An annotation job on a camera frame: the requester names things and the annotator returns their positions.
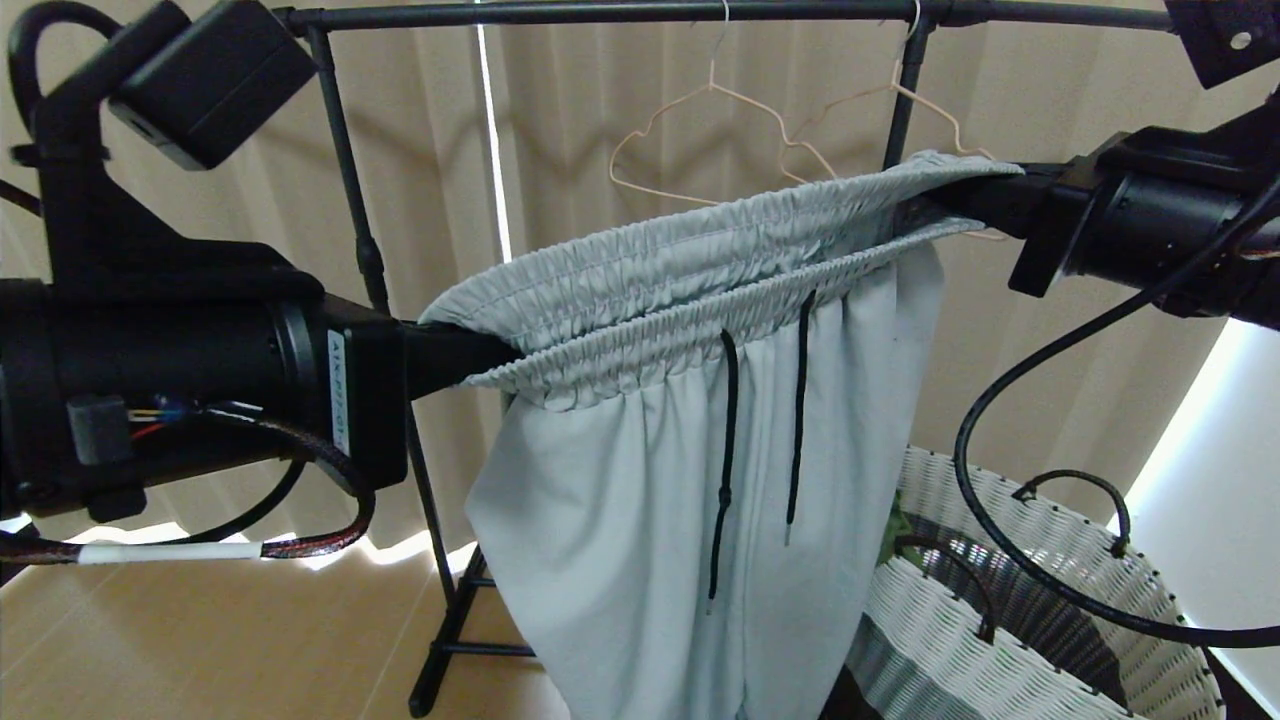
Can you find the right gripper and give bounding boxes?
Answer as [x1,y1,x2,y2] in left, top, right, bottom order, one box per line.
[1008,125,1280,331]

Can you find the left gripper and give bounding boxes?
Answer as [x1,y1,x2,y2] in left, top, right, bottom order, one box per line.
[0,268,407,521]

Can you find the pink clothes hanger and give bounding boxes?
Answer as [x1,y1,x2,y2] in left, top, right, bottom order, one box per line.
[608,0,841,206]
[778,0,1009,243]

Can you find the pale grey shorts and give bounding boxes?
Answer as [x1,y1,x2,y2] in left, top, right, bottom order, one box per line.
[418,150,1026,720]

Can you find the white laundry basket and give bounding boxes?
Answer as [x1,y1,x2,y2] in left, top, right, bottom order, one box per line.
[845,445,1226,720]

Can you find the black clothes rack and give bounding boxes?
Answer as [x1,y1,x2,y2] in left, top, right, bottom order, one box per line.
[270,0,1176,719]

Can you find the green garment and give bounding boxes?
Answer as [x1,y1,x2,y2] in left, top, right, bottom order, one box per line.
[878,505,916,571]

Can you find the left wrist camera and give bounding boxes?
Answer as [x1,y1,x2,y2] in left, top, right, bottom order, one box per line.
[30,0,319,291]

